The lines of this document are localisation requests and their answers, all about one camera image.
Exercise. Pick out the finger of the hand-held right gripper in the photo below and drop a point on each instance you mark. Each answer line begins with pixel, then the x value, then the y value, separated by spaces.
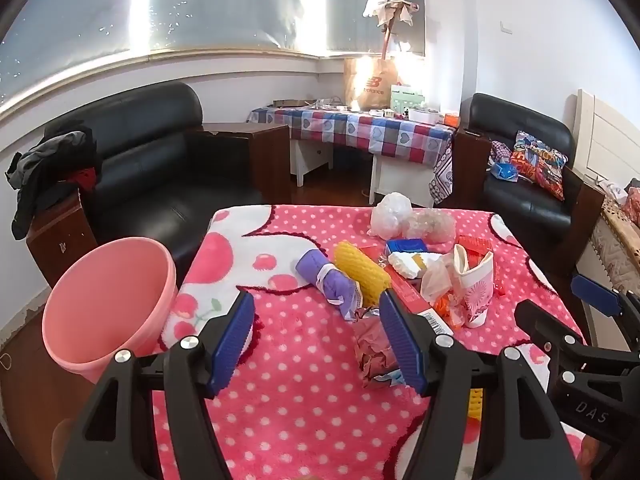
pixel 542 322
pixel 595 295

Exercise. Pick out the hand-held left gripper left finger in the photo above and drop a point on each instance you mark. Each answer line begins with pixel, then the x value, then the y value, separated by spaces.
pixel 232 345

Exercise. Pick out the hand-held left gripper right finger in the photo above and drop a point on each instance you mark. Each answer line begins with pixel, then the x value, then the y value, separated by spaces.
pixel 402 345

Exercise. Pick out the yellow foam net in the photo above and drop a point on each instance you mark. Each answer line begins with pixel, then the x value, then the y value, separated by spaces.
pixel 357 270

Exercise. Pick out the purple cloth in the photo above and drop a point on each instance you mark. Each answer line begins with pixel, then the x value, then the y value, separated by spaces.
pixel 315 270

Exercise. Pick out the clear plastic wrap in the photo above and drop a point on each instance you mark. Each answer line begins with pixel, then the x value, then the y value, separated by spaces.
pixel 432 225

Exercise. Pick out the white plastic bag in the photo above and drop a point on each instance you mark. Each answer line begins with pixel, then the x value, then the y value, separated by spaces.
pixel 392 215

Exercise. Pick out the pink plastic bucket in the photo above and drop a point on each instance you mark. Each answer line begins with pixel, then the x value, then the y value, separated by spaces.
pixel 100 300

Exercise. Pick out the crumpled pink paper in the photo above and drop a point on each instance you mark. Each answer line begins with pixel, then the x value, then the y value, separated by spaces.
pixel 372 345

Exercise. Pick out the flat red box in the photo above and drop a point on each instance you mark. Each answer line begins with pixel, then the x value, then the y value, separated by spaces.
pixel 410 295

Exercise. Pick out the beige patterned bedding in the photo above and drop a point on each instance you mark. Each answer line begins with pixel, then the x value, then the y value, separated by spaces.
pixel 615 245

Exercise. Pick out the orange wrapper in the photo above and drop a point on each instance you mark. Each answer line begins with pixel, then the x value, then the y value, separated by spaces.
pixel 447 310

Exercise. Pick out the crumpled translucent wrapper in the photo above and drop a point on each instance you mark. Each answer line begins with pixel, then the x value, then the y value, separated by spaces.
pixel 435 280

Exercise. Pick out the crushed paper cup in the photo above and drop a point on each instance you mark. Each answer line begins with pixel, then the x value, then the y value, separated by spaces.
pixel 475 295

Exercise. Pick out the pink polka-dot blanket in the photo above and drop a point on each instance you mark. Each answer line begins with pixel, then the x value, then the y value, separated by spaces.
pixel 300 410

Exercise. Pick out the yellow plastic piece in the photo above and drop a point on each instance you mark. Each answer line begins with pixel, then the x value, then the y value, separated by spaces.
pixel 475 410

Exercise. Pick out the blue tissue packet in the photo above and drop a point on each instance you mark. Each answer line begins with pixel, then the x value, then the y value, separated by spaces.
pixel 407 246

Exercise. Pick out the black leather armchair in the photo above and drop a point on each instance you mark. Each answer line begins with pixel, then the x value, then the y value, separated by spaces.
pixel 520 210

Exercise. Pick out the colourful printed cushion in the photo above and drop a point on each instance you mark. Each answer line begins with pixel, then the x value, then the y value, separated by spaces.
pixel 542 165

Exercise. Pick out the blue plastic bag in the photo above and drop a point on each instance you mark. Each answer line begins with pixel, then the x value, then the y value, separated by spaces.
pixel 502 171

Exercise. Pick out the white bed headboard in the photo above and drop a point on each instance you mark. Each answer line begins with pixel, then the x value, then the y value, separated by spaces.
pixel 605 135

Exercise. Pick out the black leather sofa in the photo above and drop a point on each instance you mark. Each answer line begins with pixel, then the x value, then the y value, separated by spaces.
pixel 165 160

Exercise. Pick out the white desk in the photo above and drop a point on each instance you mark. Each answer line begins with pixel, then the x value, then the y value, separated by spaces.
pixel 310 157

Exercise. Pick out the orange box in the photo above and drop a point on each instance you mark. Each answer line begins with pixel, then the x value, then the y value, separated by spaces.
pixel 451 119

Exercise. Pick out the checked tablecloth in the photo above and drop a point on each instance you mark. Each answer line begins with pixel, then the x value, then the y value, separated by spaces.
pixel 350 127

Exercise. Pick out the red cloth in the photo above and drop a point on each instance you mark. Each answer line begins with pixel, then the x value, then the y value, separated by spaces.
pixel 82 178

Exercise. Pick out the white round container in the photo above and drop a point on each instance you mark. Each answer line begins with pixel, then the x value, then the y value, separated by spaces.
pixel 422 115

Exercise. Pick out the green box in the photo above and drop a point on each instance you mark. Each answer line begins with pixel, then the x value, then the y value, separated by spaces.
pixel 406 100

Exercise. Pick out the brown paper bag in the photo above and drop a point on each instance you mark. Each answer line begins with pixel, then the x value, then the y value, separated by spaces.
pixel 370 85

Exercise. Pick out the pile of dark clothes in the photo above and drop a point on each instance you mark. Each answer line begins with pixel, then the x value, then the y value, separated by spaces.
pixel 45 160

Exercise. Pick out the coat stand with clothes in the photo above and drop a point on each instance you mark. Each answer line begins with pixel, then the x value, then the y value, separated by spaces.
pixel 387 2

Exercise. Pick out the silver window cover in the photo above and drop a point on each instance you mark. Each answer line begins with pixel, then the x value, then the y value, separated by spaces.
pixel 175 5

